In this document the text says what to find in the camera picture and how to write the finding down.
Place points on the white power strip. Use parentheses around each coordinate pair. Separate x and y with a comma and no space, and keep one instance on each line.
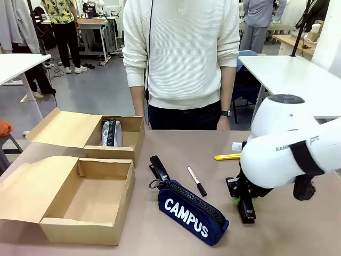
(26,132)

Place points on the person's left hand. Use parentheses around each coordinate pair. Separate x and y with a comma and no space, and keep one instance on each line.
(223,124)

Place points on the small cardboard box with lid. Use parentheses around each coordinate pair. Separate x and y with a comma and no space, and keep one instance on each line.
(66,128)

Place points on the navy Campus pencil case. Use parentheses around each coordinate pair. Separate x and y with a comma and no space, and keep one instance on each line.
(186,213)

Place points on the white marker black cap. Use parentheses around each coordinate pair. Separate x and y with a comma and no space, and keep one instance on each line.
(195,180)

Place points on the light wooden workbench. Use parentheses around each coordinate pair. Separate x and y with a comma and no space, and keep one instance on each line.
(293,42)

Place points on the black wristwatch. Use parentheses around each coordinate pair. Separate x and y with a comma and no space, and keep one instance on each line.
(225,113)

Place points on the hanging grey coat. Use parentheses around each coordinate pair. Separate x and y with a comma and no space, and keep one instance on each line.
(16,24)

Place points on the white table with leg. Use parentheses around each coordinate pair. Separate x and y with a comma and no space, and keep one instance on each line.
(16,66)

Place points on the yellow utility knife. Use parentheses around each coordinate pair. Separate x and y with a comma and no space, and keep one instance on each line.
(226,157)

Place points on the person in yellow shirt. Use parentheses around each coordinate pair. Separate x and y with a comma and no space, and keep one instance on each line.
(64,32)

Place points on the orange cloth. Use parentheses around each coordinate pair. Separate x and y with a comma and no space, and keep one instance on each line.
(4,128)

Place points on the person's right forearm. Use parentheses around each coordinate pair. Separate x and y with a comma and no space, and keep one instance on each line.
(137,101)

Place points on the grey pencil case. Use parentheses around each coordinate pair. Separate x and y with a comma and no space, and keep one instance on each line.
(117,133)

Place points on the grey stool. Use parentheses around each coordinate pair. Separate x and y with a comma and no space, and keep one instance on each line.
(8,152)

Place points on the person's dark trousers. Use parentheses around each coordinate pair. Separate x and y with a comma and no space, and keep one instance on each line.
(183,117)

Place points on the black stand pole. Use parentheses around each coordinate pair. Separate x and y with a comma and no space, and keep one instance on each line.
(299,32)

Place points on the person in grey clothes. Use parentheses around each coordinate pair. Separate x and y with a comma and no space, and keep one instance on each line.
(257,24)

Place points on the small white tube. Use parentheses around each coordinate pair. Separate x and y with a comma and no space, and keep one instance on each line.
(237,146)

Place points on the person's left forearm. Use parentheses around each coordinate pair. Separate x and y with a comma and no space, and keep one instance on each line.
(226,90)

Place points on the chair with blue jacket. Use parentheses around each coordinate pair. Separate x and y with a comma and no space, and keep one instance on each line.
(245,80)

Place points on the person white sweater torso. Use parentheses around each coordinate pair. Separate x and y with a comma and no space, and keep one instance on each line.
(186,53)

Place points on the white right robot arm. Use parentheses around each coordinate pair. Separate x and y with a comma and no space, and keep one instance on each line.
(271,160)

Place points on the large cardboard box with lid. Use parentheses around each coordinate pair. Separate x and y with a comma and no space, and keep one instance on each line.
(93,192)

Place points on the white table angled legs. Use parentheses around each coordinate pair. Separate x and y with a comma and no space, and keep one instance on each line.
(287,74)

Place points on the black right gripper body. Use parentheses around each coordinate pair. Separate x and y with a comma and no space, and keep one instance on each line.
(250,186)

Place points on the wooden top background desk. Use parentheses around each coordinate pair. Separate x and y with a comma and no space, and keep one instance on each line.
(93,24)

